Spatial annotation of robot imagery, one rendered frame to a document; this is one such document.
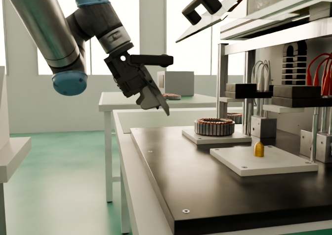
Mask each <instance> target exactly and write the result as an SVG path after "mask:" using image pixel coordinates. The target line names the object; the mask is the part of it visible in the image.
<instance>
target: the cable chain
mask: <svg viewBox="0 0 332 235"><path fill-rule="evenodd" d="M306 50H307V44H306V42H305V41H299V42H294V43H288V44H285V45H284V48H283V57H293V58H283V63H286V64H282V68H305V67H306V63H293V64H288V63H292V62H304V61H306V60H307V57H302V56H304V55H307V51H306ZM295 56H297V57H295ZM304 73H306V69H282V74H304ZM305 78H306V75H282V79H305ZM282 85H305V81H304V80H282Z"/></svg>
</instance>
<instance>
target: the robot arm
mask: <svg viewBox="0 0 332 235"><path fill-rule="evenodd" d="M10 2H11V4H12V5H13V7H14V9H15V10H16V12H17V14H18V15H19V17H20V19H21V20H22V22H23V24H24V25H25V27H26V29H27V31H28V32H29V34H30V36H31V37H32V39H33V41H34V42H35V44H36V46H37V47H38V49H39V51H40V52H41V54H42V56H43V57H44V59H45V61H46V62H47V64H48V66H49V68H50V69H51V71H52V74H53V77H52V81H53V87H54V89H55V91H56V92H58V93H59V94H62V95H65V96H76V95H79V94H81V93H83V92H84V91H85V90H86V87H87V78H88V75H87V71H86V52H85V43H86V42H87V41H88V40H90V39H91V38H93V37H94V36H95V37H96V38H97V40H98V42H99V43H100V45H101V47H102V48H103V50H104V52H105V53H106V54H109V56H108V57H106V58H105V59H103V60H104V62H105V64H106V65H107V67H108V69H109V70H110V72H111V74H112V75H113V77H114V81H115V83H117V86H118V87H119V89H121V91H122V93H123V95H124V96H126V98H129V97H131V96H132V95H136V94H137V93H140V96H139V97H138V98H137V100H136V104H137V105H140V106H141V108H142V109H143V110H148V109H152V108H156V109H157V110H158V109H159V106H161V107H162V108H163V110H164V112H165V113H166V115H167V116H169V106H168V104H167V102H166V100H165V98H164V97H163V95H162V94H161V92H160V90H159V88H158V87H157V85H156V84H155V82H154V80H153V79H152V77H151V75H150V73H149V71H148V70H147V68H146V67H145V66H144V65H149V66H161V67H163V68H166V67H168V66H170V65H173V64H174V57H173V56H170V55H168V54H161V55H143V54H131V55H130V53H128V51H129V50H130V49H132V48H133V47H134V44H133V43H132V42H131V38H130V36H129V34H128V32H127V31H126V29H125V27H124V26H123V24H122V22H121V20H120V18H119V17H118V15H117V13H116V12H115V10H114V8H113V6H112V4H111V1H109V0H75V3H76V5H77V8H78V9H76V10H75V11H74V12H73V13H72V14H70V15H69V16H67V17H65V15H64V13H63V11H62V8H61V6H60V4H59V1H58V0H10ZM122 56H124V57H125V60H122V59H121V57H122Z"/></svg>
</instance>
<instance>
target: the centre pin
mask: <svg viewBox="0 0 332 235"><path fill-rule="evenodd" d="M254 156H255V157H264V145H263V144H262V143H261V142H257V143H256V144H255V145H254Z"/></svg>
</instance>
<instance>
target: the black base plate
mask: <svg viewBox="0 0 332 235"><path fill-rule="evenodd" d="M182 129H194V126H174V127H146V128H130V135H131V138H132V140H133V142H134V145H135V147H136V149H137V152H138V154H139V156H140V159H141V161H142V163H143V166H144V168H145V170H146V173H147V175H148V177H149V180H150V182H151V184H152V187H153V189H154V191H155V194H156V196H157V198H158V201H159V203H160V205H161V208H162V210H163V212H164V215H165V217H166V220H167V222H168V224H169V227H170V229H171V231H172V234H173V235H206V234H215V233H223V232H232V231H241V230H249V229H258V228H266V227H275V226H284V225H292V224H301V223H310V222H318V221H326V220H332V163H323V162H321V161H318V160H315V163H316V164H318V171H307V172H294V173H281V174H267V175H254V176H240V175H238V174H237V173H236V172H234V171H233V170H232V169H230V168H229V167H227V166H226V165H225V164H223V163H222V162H220V161H219V160H218V159H216V158H215V157H214V156H212V155H211V154H210V149H217V148H236V147H254V145H255V144H256V143H257V142H261V143H262V144H263V145H264V146H274V147H276V148H279V149H281V150H284V151H286V152H288V153H291V154H293V155H296V156H298V157H301V158H303V159H306V160H308V161H311V158H310V157H307V156H305V155H302V154H300V139H301V136H298V135H295V134H292V133H288V132H285V131H281V130H278V129H277V130H276V137H273V138H259V137H256V136H253V135H251V138H252V141H251V142H238V143H217V144H196V143H194V142H193V141H192V140H190V139H189V138H188V137H186V136H185V135H183V134H182Z"/></svg>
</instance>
